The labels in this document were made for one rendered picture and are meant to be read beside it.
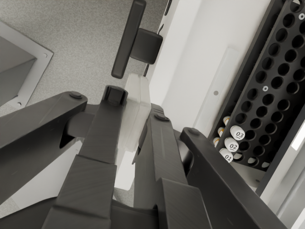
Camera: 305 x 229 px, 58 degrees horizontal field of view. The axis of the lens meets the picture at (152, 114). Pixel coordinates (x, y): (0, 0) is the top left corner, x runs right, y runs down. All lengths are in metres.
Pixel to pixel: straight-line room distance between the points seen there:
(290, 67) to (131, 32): 0.16
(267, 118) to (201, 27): 0.13
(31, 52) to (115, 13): 0.38
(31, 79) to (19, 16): 0.25
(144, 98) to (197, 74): 0.20
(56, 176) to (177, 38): 1.22
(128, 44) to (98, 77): 0.96
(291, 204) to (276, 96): 0.11
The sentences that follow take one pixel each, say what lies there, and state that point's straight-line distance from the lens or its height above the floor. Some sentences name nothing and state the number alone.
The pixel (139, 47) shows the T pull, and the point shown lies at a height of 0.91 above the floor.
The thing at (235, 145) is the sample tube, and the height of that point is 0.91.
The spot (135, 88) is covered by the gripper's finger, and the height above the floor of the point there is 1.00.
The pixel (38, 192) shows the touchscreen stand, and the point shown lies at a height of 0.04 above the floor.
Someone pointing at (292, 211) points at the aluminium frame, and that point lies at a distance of 0.28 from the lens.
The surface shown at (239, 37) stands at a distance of 0.35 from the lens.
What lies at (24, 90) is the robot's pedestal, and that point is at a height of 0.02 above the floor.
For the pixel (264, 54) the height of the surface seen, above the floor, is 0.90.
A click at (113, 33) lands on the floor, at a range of 1.18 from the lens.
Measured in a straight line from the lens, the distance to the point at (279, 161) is 0.31.
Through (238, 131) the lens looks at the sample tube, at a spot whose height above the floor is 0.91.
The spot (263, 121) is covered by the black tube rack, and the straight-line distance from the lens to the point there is 0.32.
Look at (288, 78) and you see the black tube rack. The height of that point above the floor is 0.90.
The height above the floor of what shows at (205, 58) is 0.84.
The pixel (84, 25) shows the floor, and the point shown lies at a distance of 1.19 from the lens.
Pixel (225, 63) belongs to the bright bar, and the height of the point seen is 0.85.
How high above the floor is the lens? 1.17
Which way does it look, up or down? 69 degrees down
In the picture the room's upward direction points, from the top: 173 degrees clockwise
